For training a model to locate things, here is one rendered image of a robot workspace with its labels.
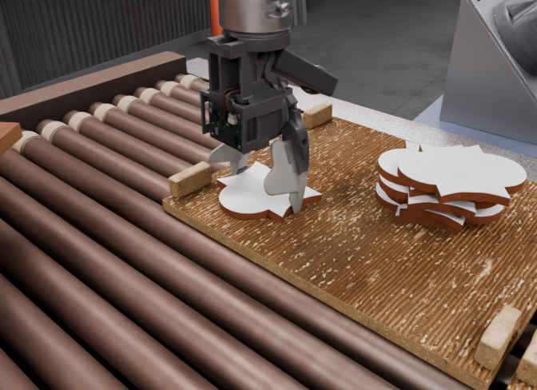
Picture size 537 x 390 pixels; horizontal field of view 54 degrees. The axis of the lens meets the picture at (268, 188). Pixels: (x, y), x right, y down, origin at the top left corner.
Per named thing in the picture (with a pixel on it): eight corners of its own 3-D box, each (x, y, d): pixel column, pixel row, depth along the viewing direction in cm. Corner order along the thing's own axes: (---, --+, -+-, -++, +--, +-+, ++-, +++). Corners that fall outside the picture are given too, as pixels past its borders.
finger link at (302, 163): (279, 176, 61) (257, 104, 60) (289, 171, 62) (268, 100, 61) (307, 174, 58) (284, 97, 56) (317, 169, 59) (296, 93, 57)
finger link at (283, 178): (266, 228, 60) (242, 151, 58) (301, 208, 63) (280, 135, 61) (284, 229, 57) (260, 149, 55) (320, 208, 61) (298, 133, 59)
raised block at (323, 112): (324, 115, 87) (324, 100, 85) (332, 118, 86) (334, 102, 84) (301, 127, 83) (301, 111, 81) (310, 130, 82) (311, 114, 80)
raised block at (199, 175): (203, 177, 70) (202, 159, 68) (213, 183, 69) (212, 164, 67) (169, 196, 66) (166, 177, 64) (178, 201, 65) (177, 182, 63)
